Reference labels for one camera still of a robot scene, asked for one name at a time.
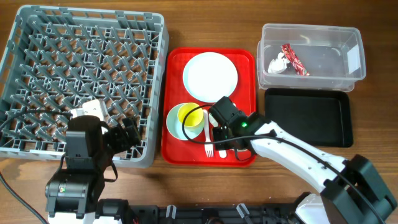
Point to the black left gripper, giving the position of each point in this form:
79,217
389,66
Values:
124,143

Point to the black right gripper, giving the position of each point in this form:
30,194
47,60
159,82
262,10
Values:
217,132

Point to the white plastic fork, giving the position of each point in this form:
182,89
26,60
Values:
208,147

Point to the yellow plastic cup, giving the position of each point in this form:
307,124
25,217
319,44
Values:
192,114

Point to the large light blue plate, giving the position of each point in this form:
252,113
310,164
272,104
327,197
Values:
210,76

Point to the light green bowl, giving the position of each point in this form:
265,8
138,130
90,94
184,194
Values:
174,126

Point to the white napkin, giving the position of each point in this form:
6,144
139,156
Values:
279,64

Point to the red snack wrapper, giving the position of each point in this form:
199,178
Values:
294,60

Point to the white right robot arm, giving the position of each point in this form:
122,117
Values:
352,191

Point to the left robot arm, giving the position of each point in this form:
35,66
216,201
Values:
73,192

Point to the black food waste tray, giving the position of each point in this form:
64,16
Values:
318,117

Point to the grey dishwasher rack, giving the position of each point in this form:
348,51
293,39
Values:
58,58

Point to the clear plastic waste bin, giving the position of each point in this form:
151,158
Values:
321,49

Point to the red plastic tray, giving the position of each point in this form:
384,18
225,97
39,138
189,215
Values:
187,153

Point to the white label on bin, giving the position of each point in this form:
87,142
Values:
353,59

